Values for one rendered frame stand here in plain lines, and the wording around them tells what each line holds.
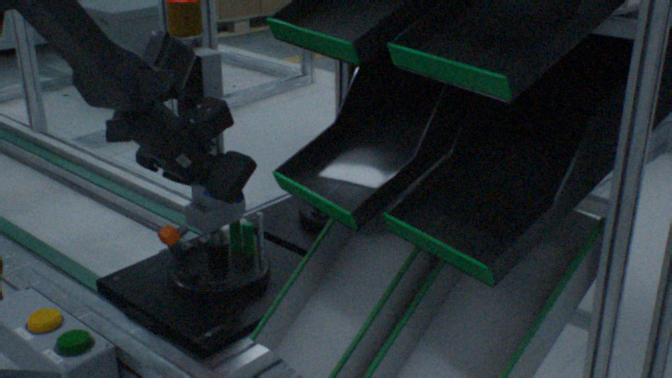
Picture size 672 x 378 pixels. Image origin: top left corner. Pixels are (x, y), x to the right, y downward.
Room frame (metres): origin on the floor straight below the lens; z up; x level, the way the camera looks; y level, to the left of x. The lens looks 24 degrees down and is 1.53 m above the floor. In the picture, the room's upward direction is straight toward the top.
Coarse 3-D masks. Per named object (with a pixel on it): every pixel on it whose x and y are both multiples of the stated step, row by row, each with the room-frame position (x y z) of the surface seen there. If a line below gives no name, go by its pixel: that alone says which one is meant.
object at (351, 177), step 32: (384, 64) 0.86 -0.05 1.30; (352, 96) 0.83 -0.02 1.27; (384, 96) 0.86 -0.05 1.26; (416, 96) 0.85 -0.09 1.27; (448, 96) 0.74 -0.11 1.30; (352, 128) 0.83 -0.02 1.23; (384, 128) 0.81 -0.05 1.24; (416, 128) 0.79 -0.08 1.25; (448, 128) 0.74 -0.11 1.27; (288, 160) 0.78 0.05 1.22; (320, 160) 0.79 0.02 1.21; (352, 160) 0.77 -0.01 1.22; (384, 160) 0.76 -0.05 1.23; (416, 160) 0.71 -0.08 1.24; (288, 192) 0.76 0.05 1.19; (320, 192) 0.74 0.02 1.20; (352, 192) 0.72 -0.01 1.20; (384, 192) 0.69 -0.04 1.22; (352, 224) 0.67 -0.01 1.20
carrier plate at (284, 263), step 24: (192, 240) 1.07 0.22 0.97; (264, 240) 1.07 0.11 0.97; (144, 264) 0.99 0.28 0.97; (288, 264) 0.99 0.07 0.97; (120, 288) 0.93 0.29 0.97; (144, 288) 0.93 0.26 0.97; (168, 288) 0.93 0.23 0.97; (264, 288) 0.93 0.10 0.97; (144, 312) 0.87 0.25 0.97; (168, 312) 0.87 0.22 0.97; (192, 312) 0.87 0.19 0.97; (216, 312) 0.87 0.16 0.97; (240, 312) 0.87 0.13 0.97; (264, 312) 0.87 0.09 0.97; (168, 336) 0.84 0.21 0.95; (192, 336) 0.81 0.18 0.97; (216, 336) 0.81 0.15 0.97; (240, 336) 0.83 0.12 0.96
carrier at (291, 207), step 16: (272, 208) 1.18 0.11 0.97; (288, 208) 1.18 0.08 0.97; (304, 208) 1.14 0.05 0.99; (256, 224) 1.12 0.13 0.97; (272, 224) 1.12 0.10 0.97; (288, 224) 1.12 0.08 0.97; (304, 224) 1.11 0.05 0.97; (320, 224) 1.09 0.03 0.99; (272, 240) 1.08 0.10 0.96; (288, 240) 1.07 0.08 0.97; (304, 240) 1.07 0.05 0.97; (304, 256) 1.04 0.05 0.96
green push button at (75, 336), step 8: (64, 336) 0.81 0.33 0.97; (72, 336) 0.81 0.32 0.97; (80, 336) 0.81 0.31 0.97; (88, 336) 0.81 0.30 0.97; (64, 344) 0.80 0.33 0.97; (72, 344) 0.80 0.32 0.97; (80, 344) 0.80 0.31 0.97; (88, 344) 0.80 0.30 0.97; (64, 352) 0.79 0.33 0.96; (72, 352) 0.79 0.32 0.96
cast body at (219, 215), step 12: (204, 180) 0.94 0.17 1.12; (192, 192) 0.95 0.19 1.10; (192, 204) 0.95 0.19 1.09; (204, 204) 0.94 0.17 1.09; (216, 204) 0.93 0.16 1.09; (228, 204) 0.95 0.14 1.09; (240, 204) 0.96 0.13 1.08; (192, 216) 0.94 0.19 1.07; (204, 216) 0.92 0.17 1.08; (216, 216) 0.93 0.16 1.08; (228, 216) 0.95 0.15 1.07; (240, 216) 0.96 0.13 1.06; (204, 228) 0.92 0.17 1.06; (216, 228) 0.93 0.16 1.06
